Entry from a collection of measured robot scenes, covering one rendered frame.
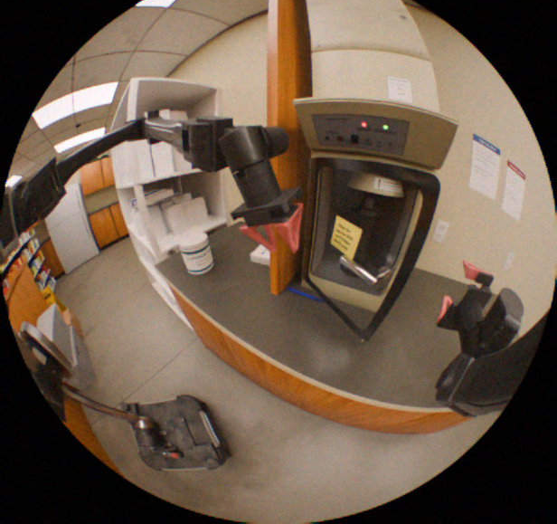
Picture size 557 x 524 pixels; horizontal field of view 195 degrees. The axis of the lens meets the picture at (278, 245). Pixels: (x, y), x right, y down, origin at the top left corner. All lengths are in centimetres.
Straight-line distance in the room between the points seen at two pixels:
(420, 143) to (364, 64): 24
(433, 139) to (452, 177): 59
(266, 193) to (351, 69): 40
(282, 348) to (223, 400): 103
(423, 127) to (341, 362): 55
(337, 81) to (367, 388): 75
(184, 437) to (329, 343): 104
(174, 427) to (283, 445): 68
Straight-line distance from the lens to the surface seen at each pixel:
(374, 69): 51
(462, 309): 35
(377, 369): 52
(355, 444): 149
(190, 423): 125
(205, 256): 72
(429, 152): 40
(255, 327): 52
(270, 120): 42
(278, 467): 142
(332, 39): 58
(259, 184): 22
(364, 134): 38
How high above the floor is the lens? 138
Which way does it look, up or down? 29 degrees down
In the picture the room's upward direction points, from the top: straight up
